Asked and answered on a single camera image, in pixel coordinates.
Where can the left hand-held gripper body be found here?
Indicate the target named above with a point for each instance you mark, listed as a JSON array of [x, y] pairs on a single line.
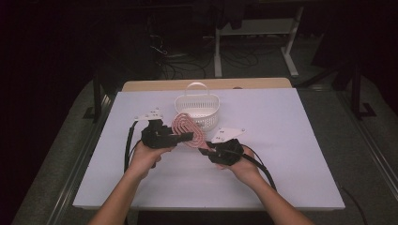
[[156, 139]]

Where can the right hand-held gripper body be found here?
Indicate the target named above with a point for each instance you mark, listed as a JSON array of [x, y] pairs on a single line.
[[228, 153]]

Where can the white plastic basket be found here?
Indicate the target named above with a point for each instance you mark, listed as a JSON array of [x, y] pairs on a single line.
[[203, 106]]

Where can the person's right hand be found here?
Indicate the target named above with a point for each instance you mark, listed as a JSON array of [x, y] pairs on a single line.
[[247, 168]]

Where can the person's left hand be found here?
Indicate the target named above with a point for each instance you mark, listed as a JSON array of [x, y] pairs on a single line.
[[144, 161]]

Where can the wooden table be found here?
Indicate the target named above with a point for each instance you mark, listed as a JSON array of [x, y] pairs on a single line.
[[162, 85]]

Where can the black metal stand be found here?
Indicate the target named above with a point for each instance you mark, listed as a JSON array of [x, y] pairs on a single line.
[[356, 93], [97, 100]]

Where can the metal floor rail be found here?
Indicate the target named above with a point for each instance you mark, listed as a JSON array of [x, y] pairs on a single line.
[[372, 150], [78, 168]]

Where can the white desk frame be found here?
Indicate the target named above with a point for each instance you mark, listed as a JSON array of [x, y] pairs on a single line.
[[256, 26]]

